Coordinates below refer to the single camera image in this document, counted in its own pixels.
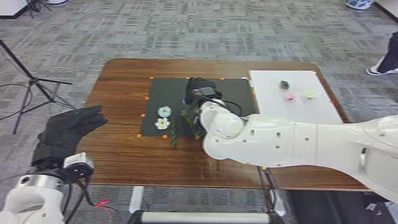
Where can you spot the blue flower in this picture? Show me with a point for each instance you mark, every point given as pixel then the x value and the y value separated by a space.
pixel 163 111

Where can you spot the pink flower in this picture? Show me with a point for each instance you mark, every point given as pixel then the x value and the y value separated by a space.
pixel 289 97

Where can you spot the dark mat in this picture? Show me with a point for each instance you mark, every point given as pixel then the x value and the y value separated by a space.
pixel 162 93

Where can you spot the dark green sprig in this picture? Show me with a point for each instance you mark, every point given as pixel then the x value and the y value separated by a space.
pixel 284 85

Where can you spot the cream white flower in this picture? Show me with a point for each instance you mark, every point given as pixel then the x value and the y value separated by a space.
pixel 309 93

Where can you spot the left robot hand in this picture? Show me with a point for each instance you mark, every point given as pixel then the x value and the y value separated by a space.
pixel 64 133

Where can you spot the blue and white vase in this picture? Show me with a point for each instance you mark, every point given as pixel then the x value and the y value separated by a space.
pixel 57 2
pixel 359 3

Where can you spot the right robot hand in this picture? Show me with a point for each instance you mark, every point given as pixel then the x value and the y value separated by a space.
pixel 194 89

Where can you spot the person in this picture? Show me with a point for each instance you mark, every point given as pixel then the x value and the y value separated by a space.
pixel 387 60

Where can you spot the white sheet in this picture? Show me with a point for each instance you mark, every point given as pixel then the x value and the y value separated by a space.
pixel 295 110

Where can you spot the pale grey bar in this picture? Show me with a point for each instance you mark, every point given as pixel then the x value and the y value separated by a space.
pixel 204 218

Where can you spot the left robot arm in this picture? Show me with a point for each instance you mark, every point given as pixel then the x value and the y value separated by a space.
pixel 28 200

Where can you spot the black tripod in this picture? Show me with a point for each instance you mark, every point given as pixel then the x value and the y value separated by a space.
pixel 34 81

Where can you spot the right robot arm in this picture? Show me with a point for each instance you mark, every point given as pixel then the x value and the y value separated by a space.
pixel 295 140

